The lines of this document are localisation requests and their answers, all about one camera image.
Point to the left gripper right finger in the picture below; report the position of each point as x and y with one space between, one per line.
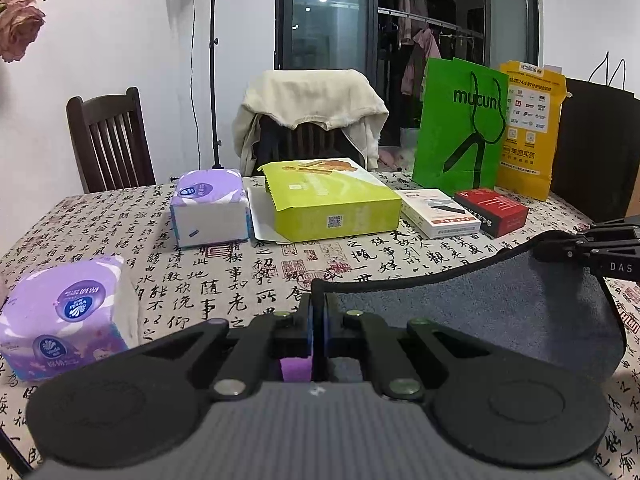
367 338

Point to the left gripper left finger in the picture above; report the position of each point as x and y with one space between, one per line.
257 350

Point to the purple and grey towel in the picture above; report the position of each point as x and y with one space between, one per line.
553 311

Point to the black paper bag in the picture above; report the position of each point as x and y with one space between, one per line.
596 163

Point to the calligraphy print tablecloth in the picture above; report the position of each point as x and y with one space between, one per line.
177 288

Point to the red and black box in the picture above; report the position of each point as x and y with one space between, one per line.
498 214

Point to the lime green cardboard box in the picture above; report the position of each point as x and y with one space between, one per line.
320 199

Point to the white product box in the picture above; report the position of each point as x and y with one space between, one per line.
436 215

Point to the purple white tissue pack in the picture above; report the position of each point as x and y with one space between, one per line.
210 207

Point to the yellow paper bag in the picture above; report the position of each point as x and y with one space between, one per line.
535 98

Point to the green mucun paper bag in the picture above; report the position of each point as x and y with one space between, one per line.
463 126

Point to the chair under cream cloth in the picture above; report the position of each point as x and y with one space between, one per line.
278 143

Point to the purple tissue pack near vase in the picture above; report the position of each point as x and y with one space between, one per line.
68 316

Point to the cream cloth on chair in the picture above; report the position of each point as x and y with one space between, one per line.
330 99

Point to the dark wooden chair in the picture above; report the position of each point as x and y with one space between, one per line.
109 142

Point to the dark framed glass window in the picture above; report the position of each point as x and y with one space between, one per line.
375 37

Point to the studio light on stand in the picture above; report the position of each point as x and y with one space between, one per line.
212 44

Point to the dried pink roses bouquet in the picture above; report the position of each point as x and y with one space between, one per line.
21 21

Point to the pink garment on rail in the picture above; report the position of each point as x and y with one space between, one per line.
424 47

